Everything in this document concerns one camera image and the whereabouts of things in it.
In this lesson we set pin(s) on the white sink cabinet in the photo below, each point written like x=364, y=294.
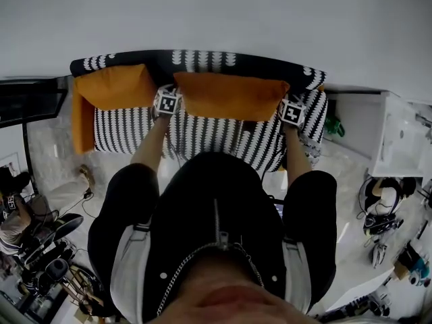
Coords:
x=357, y=127

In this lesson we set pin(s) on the person's chin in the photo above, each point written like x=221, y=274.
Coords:
x=236, y=299

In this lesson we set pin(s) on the orange sofa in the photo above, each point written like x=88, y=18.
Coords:
x=81, y=130

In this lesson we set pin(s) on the white sneakers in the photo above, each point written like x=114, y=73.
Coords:
x=379, y=255

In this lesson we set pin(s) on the person's black white jacket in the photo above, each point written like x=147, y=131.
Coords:
x=216, y=187

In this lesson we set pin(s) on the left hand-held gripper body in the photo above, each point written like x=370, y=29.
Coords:
x=167, y=103

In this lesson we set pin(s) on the black glass display cabinet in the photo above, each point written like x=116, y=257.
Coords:
x=27, y=103

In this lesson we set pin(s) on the person's right forearm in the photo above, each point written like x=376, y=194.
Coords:
x=298, y=157

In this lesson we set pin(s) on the dark screen device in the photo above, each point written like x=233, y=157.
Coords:
x=278, y=209

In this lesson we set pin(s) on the teal box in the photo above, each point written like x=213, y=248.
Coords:
x=420, y=272

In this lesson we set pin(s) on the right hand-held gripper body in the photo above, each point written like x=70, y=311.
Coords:
x=292, y=113

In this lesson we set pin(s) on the black round stool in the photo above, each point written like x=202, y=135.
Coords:
x=69, y=224

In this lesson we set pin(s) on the dark grey patterned blanket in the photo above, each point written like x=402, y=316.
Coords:
x=209, y=137

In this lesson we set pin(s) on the green plastic object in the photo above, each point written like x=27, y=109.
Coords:
x=335, y=125

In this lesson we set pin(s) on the person's left forearm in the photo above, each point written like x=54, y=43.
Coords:
x=152, y=143

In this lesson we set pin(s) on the orange cushion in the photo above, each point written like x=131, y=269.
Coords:
x=114, y=86
x=233, y=96

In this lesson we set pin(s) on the wooden rack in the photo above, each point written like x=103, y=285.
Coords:
x=84, y=292

